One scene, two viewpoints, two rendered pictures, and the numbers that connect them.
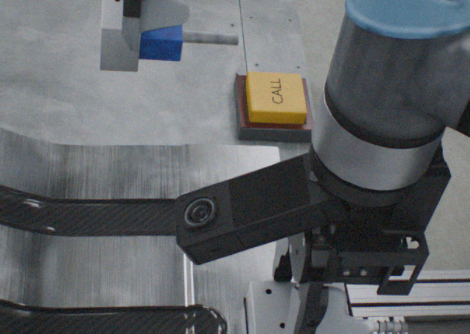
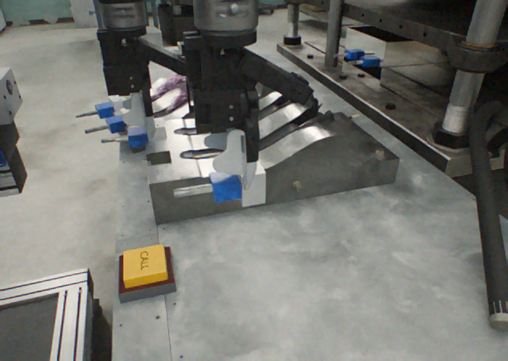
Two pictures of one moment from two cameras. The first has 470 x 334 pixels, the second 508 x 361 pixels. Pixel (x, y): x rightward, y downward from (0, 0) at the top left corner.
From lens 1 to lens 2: 1.15 m
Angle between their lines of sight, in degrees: 100
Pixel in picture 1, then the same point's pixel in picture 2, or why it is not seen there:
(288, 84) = (134, 266)
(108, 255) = not seen: hidden behind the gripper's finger
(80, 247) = not seen: hidden behind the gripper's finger
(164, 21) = (218, 143)
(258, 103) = (158, 248)
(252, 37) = (161, 347)
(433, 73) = not seen: outside the picture
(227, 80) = (181, 297)
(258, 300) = (161, 123)
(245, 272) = (167, 144)
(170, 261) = (198, 144)
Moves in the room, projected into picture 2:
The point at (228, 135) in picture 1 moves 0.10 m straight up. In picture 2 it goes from (178, 255) to (171, 207)
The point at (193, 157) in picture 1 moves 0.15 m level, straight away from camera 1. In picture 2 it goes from (194, 171) to (194, 225)
